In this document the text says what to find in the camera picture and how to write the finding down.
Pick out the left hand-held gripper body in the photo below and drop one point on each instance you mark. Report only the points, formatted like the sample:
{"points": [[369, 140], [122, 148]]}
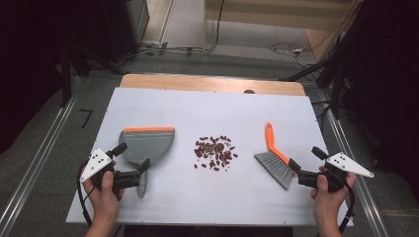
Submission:
{"points": [[99, 163]]}

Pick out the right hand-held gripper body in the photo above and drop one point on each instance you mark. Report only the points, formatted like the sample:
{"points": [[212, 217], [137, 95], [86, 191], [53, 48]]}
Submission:
{"points": [[346, 164]]}

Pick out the orange brush with grey bristles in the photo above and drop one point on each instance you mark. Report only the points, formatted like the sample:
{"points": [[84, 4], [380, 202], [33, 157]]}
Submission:
{"points": [[275, 164]]}

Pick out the grey dustpan with orange edge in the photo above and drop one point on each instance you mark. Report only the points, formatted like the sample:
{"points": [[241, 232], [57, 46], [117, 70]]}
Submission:
{"points": [[148, 144]]}

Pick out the pile of red beans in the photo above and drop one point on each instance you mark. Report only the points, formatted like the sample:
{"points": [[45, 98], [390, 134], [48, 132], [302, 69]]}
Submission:
{"points": [[215, 153]]}

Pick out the person's left hand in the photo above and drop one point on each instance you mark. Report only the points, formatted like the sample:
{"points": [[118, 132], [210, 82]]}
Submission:
{"points": [[103, 204]]}

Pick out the person's right hand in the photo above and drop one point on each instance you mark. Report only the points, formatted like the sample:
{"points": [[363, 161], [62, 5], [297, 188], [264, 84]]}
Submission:
{"points": [[329, 207]]}

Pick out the black stand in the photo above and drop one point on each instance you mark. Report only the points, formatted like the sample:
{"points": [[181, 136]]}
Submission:
{"points": [[66, 79], [335, 92]]}

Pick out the wooden table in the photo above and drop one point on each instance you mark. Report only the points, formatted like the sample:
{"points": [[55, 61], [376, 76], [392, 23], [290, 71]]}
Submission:
{"points": [[204, 84]]}

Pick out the dark curtain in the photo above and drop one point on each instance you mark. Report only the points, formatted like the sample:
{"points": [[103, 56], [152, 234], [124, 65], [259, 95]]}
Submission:
{"points": [[29, 49], [385, 65]]}

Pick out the grey power strip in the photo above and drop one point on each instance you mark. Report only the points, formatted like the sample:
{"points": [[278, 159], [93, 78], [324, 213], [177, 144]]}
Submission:
{"points": [[154, 45]]}

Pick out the metal floor rail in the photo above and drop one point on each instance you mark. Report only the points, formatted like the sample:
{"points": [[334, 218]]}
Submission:
{"points": [[37, 158], [369, 204]]}

